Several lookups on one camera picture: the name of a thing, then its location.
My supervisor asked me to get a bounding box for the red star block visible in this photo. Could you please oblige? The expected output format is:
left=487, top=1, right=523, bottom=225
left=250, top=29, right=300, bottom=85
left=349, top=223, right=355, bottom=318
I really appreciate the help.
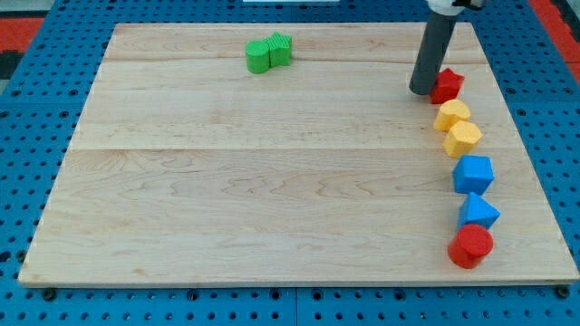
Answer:
left=430, top=68, right=465, bottom=104

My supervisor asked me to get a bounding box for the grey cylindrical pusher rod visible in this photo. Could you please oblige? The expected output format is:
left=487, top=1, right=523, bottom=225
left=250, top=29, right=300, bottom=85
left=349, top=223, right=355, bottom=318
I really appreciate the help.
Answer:
left=409, top=11, right=457, bottom=95

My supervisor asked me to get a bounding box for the red cylinder block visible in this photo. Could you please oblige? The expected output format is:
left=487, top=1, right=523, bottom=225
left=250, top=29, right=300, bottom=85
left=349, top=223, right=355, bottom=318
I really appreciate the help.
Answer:
left=448, top=224, right=494, bottom=269

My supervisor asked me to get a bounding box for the green cylinder block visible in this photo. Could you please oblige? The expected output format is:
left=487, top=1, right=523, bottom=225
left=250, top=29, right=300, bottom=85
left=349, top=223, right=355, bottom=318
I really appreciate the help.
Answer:
left=245, top=40, right=270, bottom=74

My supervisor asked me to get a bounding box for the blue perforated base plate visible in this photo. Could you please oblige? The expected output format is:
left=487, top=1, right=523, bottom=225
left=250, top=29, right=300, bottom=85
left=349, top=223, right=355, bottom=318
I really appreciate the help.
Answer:
left=1, top=0, right=579, bottom=325

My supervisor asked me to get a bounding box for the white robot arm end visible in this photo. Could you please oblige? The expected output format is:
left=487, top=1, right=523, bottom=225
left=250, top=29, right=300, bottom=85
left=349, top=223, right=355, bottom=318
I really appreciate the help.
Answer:
left=427, top=0, right=488, bottom=16

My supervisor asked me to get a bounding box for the yellow hexagon block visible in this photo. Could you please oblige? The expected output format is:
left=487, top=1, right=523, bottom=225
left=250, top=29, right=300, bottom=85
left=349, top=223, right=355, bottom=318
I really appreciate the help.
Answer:
left=443, top=120, right=483, bottom=158

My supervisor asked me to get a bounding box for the blue triangle block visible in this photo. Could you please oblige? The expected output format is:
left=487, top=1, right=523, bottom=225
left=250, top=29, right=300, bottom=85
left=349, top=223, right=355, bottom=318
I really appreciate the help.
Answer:
left=457, top=192, right=500, bottom=229

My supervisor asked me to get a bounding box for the green star block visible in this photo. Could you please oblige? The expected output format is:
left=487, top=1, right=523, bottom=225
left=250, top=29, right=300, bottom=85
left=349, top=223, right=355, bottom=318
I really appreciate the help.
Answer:
left=264, top=32, right=293, bottom=67

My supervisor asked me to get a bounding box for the yellow heart block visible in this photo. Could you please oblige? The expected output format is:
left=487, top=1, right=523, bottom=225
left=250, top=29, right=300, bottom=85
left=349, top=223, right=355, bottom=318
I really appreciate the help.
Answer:
left=433, top=99, right=471, bottom=131

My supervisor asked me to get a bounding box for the blue cube block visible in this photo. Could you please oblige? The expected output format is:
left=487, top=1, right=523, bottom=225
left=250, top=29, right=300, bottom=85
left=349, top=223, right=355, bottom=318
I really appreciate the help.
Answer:
left=452, top=155, right=495, bottom=196

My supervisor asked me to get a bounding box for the wooden board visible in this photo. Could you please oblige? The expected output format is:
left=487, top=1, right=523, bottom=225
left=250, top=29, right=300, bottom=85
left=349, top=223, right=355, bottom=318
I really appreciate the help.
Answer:
left=18, top=23, right=579, bottom=289

